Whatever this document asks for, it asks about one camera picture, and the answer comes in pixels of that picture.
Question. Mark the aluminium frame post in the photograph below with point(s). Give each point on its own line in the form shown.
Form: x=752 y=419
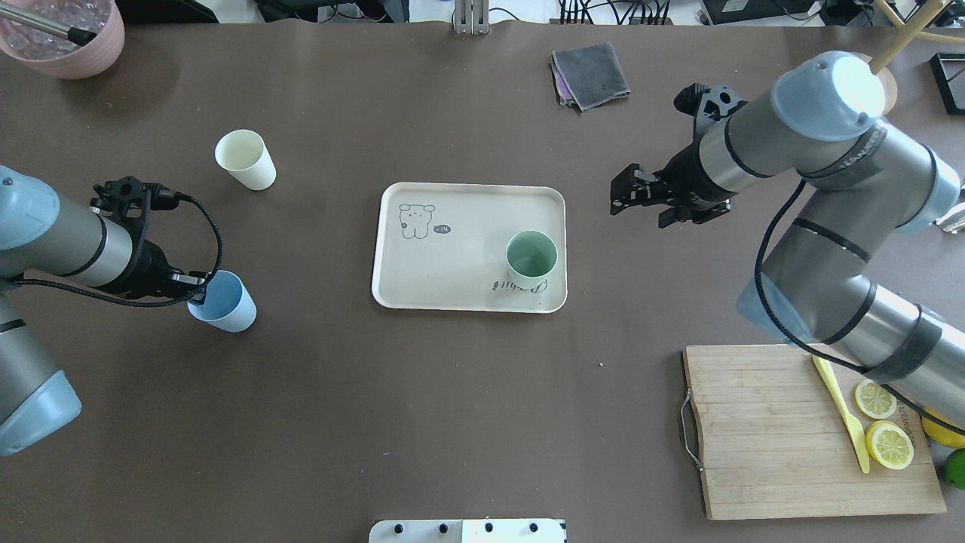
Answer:
x=471 y=17

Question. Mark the pink bowl with ice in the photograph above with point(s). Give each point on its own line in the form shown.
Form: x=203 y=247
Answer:
x=49 y=55

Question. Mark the beige rabbit tray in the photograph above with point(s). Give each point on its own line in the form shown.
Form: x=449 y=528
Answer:
x=442 y=246

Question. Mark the wooden cup stand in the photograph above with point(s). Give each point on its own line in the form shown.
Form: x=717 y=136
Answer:
x=906 y=32

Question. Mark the lemon half near knife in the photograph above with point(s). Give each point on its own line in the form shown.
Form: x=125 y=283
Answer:
x=873 y=400

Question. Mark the lemon half outer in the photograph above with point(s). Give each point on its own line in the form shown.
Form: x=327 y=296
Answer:
x=889 y=445

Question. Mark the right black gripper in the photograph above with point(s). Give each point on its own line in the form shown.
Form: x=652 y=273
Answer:
x=687 y=179

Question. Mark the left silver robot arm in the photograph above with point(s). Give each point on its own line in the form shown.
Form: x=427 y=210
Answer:
x=58 y=253

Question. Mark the green cup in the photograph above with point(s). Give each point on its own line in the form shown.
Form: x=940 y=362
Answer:
x=530 y=256

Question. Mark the cream cup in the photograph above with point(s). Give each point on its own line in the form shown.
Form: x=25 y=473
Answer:
x=244 y=155

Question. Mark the blue cup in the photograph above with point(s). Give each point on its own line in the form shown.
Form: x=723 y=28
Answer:
x=226 y=304

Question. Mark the wooden cutting board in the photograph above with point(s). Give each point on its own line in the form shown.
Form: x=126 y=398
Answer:
x=772 y=443

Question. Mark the grey folded cloth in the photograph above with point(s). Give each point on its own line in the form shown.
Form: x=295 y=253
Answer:
x=587 y=77

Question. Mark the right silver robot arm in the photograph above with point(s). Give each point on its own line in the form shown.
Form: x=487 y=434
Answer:
x=825 y=121

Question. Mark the metal pestle in bowl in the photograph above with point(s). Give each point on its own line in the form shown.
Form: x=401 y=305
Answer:
x=77 y=36

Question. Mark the yellow plastic knife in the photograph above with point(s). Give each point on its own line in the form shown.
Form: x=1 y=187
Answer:
x=854 y=427

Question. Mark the metal scoop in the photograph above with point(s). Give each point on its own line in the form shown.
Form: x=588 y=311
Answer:
x=953 y=221

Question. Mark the white pillar base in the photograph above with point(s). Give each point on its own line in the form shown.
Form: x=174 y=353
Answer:
x=470 y=530

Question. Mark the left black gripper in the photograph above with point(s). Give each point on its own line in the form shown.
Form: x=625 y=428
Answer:
x=148 y=270

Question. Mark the green lime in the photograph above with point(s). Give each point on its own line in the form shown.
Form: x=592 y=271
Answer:
x=954 y=469

